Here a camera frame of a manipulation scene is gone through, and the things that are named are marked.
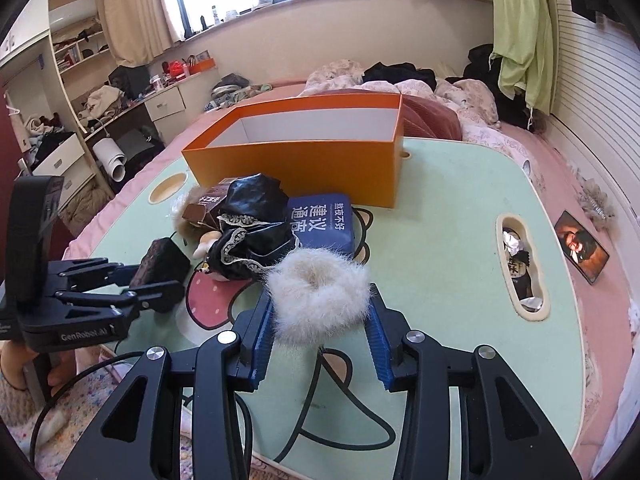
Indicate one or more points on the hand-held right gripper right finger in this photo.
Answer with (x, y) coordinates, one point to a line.
(378, 355)

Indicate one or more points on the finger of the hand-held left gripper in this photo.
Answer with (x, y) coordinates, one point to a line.
(150, 297)
(90, 272)

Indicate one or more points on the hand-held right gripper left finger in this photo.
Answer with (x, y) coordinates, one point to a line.
(261, 345)

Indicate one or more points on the white fur scrunchie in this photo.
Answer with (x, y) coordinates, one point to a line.
(295, 310)

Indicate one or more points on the brown snack packet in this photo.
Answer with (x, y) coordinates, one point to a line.
(205, 205)

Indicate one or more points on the doll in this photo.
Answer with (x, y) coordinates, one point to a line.
(250, 230)

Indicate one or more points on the blue tissue pack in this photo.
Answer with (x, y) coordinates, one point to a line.
(320, 220)

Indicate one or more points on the orange cardboard box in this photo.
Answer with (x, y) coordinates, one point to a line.
(300, 170)

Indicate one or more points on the green cartoon dinosaur desktop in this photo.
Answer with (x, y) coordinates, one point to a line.
(440, 240)

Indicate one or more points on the person's left hand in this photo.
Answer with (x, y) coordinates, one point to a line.
(12, 367)

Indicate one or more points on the white paper roll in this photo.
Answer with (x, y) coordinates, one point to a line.
(111, 157)

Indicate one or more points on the crumpled white paper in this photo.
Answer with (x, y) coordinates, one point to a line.
(511, 240)
(530, 303)

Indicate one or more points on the black wrapper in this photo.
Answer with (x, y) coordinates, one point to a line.
(520, 272)

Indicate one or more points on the white drawer cabinet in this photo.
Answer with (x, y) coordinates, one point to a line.
(167, 107)

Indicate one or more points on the black bag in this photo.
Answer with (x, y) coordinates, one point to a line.
(129, 80)

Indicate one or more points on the white jar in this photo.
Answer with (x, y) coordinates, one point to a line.
(156, 83)

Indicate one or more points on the red bag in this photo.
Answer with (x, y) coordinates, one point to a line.
(176, 68)

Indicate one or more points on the striped folded clothes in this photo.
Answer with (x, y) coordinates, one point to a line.
(230, 89)

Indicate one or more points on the dark picture card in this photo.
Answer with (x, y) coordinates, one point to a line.
(582, 250)

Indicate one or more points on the small orange box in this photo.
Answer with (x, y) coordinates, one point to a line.
(201, 65)

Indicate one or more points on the dusty pink pillow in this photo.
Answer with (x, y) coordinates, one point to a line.
(430, 117)

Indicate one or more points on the grey fluffy hair claw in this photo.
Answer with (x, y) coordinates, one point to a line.
(596, 201)

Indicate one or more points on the floral quilt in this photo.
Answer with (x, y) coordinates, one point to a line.
(465, 100)

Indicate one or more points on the black clothes pile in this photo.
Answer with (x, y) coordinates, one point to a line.
(397, 76)
(480, 65)

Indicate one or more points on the white bottle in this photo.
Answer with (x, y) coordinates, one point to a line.
(216, 16)

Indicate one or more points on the white slatted radiator cover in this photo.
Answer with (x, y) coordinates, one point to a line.
(600, 100)

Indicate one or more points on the light green hanging garment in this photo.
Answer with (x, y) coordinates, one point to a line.
(525, 35)

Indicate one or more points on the white wall shelf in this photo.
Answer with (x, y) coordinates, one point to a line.
(80, 52)

